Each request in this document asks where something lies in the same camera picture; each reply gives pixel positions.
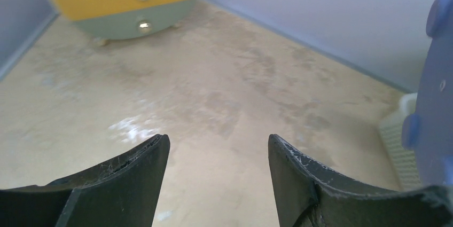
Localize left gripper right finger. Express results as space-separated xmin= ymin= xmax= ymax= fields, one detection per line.
xmin=268 ymin=134 xmax=452 ymax=226

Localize small white perforated basket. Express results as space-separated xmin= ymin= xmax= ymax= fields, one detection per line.
xmin=379 ymin=93 xmax=422 ymax=191

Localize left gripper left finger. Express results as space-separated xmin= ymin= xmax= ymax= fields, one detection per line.
xmin=1 ymin=135 xmax=170 ymax=226

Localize blue plastic bucket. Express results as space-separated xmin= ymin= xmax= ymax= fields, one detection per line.
xmin=402 ymin=0 xmax=452 ymax=186

